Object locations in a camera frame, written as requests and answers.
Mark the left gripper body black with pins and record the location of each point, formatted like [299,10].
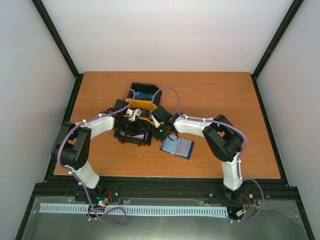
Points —
[128,125]

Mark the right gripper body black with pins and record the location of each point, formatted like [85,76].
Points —
[161,134]

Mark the blue leather card holder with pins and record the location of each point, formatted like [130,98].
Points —
[171,144]

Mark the white red cards stack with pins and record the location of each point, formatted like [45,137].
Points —
[139,136]

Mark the yellow bin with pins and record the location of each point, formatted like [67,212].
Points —
[146,108]

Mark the white red credit card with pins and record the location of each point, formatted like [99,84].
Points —
[184,147]

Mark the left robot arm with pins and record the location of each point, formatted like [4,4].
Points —
[71,149]

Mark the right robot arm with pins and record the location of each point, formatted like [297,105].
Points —
[223,139]

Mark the blue cards stack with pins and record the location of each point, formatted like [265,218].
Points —
[143,95]

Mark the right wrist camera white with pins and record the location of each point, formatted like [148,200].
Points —
[157,123]

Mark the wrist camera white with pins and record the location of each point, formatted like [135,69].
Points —
[133,114]
[157,123]

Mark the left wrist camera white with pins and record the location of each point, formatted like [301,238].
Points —
[133,114]

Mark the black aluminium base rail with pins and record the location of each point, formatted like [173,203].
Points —
[124,188]

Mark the light blue cable duct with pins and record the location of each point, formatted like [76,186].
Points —
[141,210]

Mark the black frame post left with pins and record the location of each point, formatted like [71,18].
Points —
[47,20]

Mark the black frame post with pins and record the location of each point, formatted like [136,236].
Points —
[283,26]
[47,20]

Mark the black frame post right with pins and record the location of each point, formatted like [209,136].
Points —
[283,26]

